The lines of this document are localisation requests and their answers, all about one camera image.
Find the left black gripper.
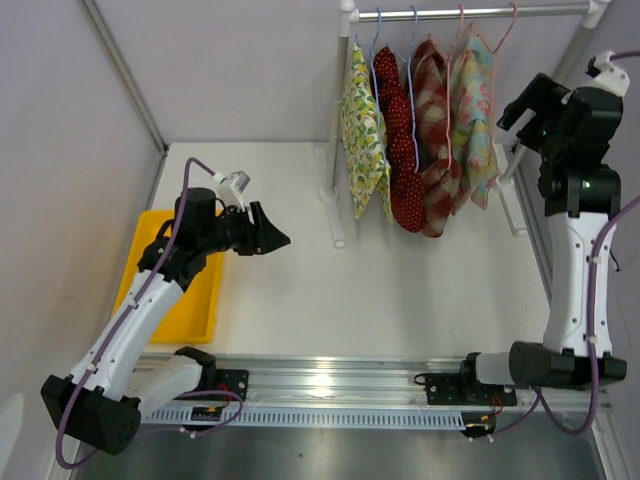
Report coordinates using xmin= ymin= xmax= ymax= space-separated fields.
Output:
xmin=200 ymin=202 xmax=290 ymax=257

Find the pink wire hanger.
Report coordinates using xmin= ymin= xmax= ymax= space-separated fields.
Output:
xmin=469 ymin=2 xmax=519 ymax=125
xmin=445 ymin=4 xmax=465 ymax=171

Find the floral cloth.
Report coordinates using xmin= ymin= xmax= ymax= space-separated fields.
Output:
xmin=451 ymin=32 xmax=499 ymax=212

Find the red plaid skirt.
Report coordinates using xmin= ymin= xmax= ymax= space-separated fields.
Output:
xmin=413 ymin=37 xmax=462 ymax=238

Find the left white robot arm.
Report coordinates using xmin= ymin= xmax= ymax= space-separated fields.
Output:
xmin=41 ymin=187 xmax=291 ymax=462

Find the yellow plastic tray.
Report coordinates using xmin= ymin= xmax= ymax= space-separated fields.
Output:
xmin=112 ymin=210 xmax=225 ymax=344

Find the red polka dot garment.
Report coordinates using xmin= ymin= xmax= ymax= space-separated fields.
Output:
xmin=376 ymin=47 xmax=425 ymax=233

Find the yellow lemon print garment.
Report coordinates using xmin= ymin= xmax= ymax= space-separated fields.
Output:
xmin=340 ymin=44 xmax=393 ymax=222

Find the metal clothes rack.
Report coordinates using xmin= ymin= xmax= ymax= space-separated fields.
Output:
xmin=315 ymin=1 xmax=610 ymax=249

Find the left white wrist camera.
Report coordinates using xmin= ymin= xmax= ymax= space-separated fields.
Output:
xmin=212 ymin=170 xmax=250 ymax=211

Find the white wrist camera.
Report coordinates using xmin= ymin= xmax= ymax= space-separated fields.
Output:
xmin=583 ymin=50 xmax=630 ymax=98
xmin=212 ymin=170 xmax=250 ymax=211

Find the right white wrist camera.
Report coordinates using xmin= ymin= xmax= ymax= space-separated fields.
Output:
xmin=583 ymin=50 xmax=630 ymax=98

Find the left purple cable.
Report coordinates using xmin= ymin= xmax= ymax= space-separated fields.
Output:
xmin=54 ymin=157 xmax=245 ymax=469

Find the purple cable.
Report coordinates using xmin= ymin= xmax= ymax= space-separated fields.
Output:
xmin=54 ymin=157 xmax=245 ymax=469
xmin=464 ymin=49 xmax=640 ymax=444

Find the blue wire hanger right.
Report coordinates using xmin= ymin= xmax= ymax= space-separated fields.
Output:
xmin=386 ymin=5 xmax=421 ymax=173

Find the blue wire hanger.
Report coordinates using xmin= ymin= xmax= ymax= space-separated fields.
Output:
xmin=386 ymin=5 xmax=421 ymax=173
xmin=369 ymin=7 xmax=391 ymax=167

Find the blue wire hanger left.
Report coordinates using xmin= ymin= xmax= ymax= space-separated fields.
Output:
xmin=369 ymin=7 xmax=391 ymax=167

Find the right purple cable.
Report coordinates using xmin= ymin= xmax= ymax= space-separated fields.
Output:
xmin=464 ymin=49 xmax=640 ymax=444

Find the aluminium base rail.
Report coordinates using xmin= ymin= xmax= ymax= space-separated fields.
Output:
xmin=132 ymin=355 xmax=614 ymax=412

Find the perforated cable duct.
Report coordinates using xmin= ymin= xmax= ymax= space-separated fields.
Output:
xmin=143 ymin=404 xmax=466 ymax=431

